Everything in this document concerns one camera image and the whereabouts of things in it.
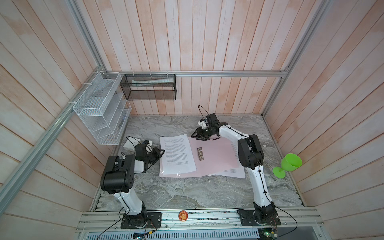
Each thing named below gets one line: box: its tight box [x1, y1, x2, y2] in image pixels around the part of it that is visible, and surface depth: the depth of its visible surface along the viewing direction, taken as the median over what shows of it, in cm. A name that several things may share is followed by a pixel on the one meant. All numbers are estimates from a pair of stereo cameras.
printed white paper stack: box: [207, 165, 246, 178], surface depth 91 cm
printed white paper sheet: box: [159, 134, 197, 175], surface depth 98 cm
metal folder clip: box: [196, 147, 204, 161], surface depth 100 cm
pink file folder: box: [159, 136, 240, 178], surface depth 97 cm
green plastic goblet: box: [273, 153, 303, 179], surface depth 80 cm
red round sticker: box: [178, 210, 189, 222], surface depth 76 cm
